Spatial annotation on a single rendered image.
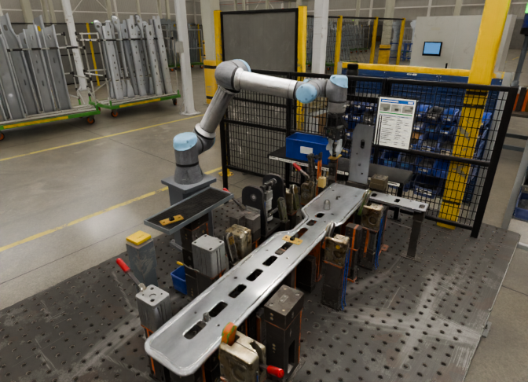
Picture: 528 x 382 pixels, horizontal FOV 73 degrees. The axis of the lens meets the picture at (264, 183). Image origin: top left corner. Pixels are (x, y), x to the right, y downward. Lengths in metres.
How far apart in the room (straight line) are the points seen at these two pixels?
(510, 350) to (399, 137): 1.48
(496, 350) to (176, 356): 2.13
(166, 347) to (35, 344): 0.74
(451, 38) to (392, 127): 5.92
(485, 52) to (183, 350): 1.89
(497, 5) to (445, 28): 5.97
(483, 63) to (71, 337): 2.25
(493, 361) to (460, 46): 6.27
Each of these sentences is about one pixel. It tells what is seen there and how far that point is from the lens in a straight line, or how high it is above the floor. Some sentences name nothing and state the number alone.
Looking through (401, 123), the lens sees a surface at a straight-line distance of 2.24.
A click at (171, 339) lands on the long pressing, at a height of 1.00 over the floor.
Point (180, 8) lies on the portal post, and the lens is 8.32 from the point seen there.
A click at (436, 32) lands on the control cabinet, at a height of 1.71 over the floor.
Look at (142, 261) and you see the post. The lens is 1.32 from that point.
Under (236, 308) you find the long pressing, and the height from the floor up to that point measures 1.00.
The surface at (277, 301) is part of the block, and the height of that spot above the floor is 1.03.
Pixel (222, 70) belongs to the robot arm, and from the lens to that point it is 1.61.
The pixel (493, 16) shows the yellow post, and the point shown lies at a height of 1.86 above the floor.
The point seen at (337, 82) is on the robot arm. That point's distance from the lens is 1.57.
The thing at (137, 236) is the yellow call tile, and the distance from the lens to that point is 1.31.
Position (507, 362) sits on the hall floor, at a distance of 2.75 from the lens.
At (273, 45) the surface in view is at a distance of 3.89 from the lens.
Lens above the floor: 1.82
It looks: 24 degrees down
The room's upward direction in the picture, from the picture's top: straight up
